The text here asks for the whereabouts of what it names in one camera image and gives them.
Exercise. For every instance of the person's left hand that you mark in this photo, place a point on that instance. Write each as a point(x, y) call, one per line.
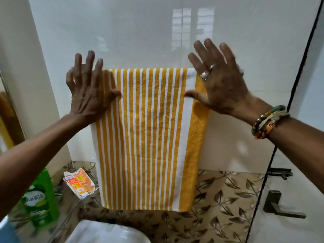
point(87, 101)

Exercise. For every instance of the person's right hand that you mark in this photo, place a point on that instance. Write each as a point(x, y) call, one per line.
point(224, 88)

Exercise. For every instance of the person's right middle finger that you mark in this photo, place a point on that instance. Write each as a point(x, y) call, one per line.
point(204, 55)

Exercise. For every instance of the person's right little finger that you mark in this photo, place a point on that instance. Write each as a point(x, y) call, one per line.
point(228, 55)

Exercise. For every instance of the person's left thumb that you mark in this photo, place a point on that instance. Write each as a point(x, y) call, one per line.
point(114, 94)

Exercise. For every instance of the person's right thumb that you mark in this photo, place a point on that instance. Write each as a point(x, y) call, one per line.
point(193, 94)

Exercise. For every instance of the person's left little finger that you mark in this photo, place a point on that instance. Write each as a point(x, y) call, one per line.
point(70, 79)

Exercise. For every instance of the person's left middle finger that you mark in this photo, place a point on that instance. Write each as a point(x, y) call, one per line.
point(88, 65)

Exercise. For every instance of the yellow white striped towel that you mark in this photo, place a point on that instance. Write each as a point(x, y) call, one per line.
point(151, 149)

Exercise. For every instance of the person's right forearm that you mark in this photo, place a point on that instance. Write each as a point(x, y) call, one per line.
point(298, 146)

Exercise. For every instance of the person's left forearm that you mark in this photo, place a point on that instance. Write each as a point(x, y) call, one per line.
point(33, 154)

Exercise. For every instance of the cream thread wristband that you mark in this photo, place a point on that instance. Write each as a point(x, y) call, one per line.
point(274, 117)

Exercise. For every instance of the orange white soap carton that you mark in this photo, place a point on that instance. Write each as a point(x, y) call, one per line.
point(79, 183)

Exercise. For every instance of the dark metal door latch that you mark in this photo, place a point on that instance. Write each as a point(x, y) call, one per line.
point(279, 172)

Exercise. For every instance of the green plastic bottle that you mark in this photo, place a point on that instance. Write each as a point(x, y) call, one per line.
point(41, 199)

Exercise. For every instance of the blue plastic object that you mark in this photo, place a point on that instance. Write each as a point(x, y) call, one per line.
point(7, 231)

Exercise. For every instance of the wall mirror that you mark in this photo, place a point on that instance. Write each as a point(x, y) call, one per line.
point(8, 116)

